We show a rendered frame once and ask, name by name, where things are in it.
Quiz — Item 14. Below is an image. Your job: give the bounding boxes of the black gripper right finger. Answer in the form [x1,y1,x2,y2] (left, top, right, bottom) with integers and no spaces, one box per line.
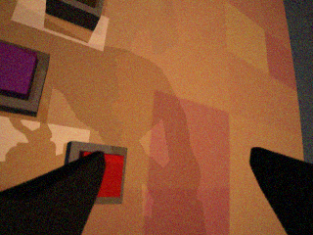
[249,147,313,235]

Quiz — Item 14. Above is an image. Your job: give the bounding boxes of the red button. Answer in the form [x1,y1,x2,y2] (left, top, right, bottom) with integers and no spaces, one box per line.
[64,141,128,205]

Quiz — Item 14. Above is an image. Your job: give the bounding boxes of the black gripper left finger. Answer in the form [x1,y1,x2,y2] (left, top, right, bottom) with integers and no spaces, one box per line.
[0,151,107,235]

